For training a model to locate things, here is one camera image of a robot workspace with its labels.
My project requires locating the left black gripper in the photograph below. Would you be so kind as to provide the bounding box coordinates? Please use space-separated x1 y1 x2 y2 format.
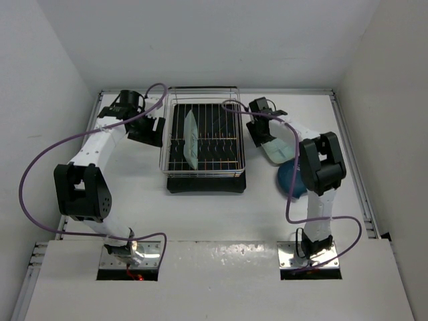
127 111 163 146

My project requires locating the light green plate with berries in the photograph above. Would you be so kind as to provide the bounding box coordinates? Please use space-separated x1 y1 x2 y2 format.
261 138 295 165

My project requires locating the light green rectangular plate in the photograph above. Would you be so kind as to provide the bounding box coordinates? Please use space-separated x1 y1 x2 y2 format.
183 110 198 170

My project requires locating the dark blue leaf plate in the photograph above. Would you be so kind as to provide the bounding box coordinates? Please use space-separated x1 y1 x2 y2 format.
277 159 308 201

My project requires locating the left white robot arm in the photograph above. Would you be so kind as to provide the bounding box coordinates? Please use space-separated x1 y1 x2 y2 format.
53 90 165 263

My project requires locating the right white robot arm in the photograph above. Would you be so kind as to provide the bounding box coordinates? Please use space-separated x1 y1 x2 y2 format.
245 97 346 259

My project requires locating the black drip tray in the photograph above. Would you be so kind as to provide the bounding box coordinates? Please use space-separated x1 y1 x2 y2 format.
162 103 246 193

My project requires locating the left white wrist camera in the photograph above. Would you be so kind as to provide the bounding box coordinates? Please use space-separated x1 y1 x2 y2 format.
144 96 165 118

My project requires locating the metal wire dish rack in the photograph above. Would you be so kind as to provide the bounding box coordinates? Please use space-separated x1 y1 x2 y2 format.
160 86 245 177

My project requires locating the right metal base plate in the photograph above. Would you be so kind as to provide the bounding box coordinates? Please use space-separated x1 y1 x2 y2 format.
277 241 340 270

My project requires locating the metal base plate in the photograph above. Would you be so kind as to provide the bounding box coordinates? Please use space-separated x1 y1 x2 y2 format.
277 241 340 270
99 241 161 270

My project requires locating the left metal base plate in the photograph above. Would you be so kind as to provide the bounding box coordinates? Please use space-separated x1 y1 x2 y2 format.
99 241 161 270

